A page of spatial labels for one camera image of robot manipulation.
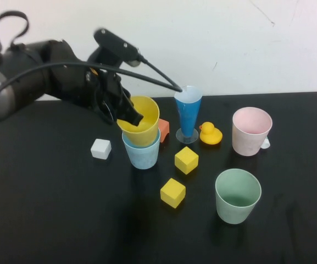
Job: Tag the tall blue cone glass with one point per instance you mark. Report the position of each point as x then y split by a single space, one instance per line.
187 118

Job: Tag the pink plastic cup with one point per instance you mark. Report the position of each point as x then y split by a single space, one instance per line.
243 145

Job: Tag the yellow plastic cup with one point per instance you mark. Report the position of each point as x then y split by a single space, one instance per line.
147 134

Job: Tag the small white cylinder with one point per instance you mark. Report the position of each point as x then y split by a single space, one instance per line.
265 143

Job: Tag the yellow rubber duck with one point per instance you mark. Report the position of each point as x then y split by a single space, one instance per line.
210 135

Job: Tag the white cube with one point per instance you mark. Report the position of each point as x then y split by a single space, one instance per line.
100 149

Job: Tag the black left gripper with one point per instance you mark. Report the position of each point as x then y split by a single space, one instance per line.
106 85

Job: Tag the green plastic cup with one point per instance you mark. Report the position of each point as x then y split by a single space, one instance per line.
235 214

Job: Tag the light blue plastic cup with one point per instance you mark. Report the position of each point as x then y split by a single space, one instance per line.
143 158

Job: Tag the orange arch block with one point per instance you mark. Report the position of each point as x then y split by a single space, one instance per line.
165 129

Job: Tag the yellow cube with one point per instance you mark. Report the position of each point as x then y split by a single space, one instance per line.
172 193
186 160

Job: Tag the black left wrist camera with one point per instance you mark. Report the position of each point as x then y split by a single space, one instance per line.
114 45

